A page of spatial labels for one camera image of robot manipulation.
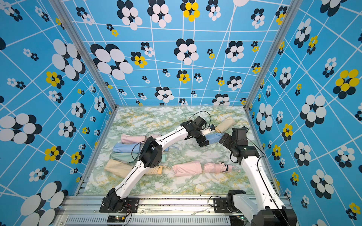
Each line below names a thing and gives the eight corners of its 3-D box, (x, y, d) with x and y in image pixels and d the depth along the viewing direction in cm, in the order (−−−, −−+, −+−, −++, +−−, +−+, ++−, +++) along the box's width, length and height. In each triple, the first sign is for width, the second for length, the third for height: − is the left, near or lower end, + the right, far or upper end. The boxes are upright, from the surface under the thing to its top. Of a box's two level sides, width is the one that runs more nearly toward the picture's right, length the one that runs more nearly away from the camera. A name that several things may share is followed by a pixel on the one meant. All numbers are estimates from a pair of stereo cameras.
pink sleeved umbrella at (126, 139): (122, 144, 100) (119, 140, 95) (124, 138, 103) (121, 133, 98) (145, 144, 100) (144, 140, 95) (147, 138, 103) (145, 133, 98)
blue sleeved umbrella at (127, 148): (115, 155, 95) (111, 151, 90) (117, 147, 98) (114, 143, 94) (139, 155, 94) (137, 151, 90) (141, 147, 98) (139, 143, 94)
